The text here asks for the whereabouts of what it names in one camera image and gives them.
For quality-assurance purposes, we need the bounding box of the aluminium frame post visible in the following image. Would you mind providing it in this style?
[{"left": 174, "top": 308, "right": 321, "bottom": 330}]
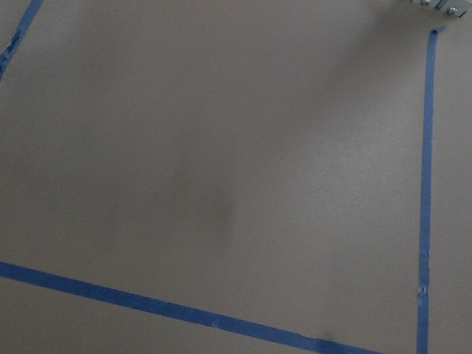
[{"left": 409, "top": 0, "right": 471, "bottom": 18}]

